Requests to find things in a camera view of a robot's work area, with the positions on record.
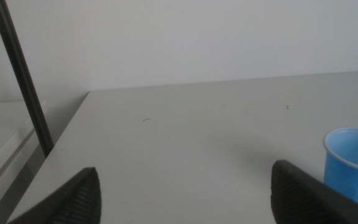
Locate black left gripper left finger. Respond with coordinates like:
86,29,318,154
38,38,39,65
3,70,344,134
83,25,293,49
6,167,103,224

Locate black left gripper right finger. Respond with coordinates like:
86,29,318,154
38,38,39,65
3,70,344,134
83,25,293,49
270,159,358,224

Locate blue plastic cup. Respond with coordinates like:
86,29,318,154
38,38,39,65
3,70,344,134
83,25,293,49
322,127,358,212

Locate white grooved side panel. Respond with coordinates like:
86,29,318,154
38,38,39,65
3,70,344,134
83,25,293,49
0,99,48,203

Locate black stand pole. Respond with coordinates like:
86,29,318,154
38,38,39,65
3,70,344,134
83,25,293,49
0,0,55,158

